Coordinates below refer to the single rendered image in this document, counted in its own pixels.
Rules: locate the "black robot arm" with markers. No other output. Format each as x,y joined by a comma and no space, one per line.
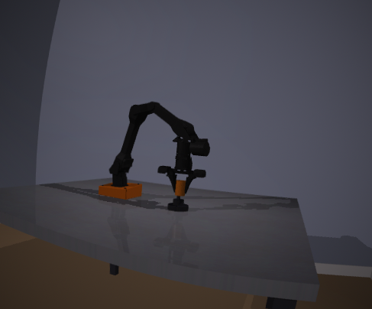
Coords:
137,115

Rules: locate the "orange knob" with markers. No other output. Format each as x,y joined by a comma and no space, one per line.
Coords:
180,188

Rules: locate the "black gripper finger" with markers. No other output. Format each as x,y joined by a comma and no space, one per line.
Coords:
188,182
173,181

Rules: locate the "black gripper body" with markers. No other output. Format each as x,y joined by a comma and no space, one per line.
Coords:
182,164

